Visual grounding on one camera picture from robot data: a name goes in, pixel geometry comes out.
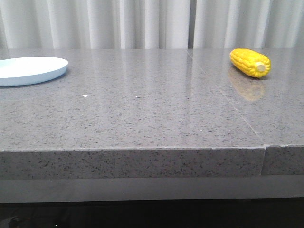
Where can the yellow corn cob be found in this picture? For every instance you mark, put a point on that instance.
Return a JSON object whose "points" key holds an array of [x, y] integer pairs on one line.
{"points": [[250, 62]]}

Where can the light blue round plate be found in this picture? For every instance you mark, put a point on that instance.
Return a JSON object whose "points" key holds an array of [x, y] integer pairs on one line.
{"points": [[25, 71]]}

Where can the white pleated curtain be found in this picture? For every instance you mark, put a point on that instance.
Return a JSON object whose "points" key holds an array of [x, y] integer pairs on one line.
{"points": [[151, 24]]}

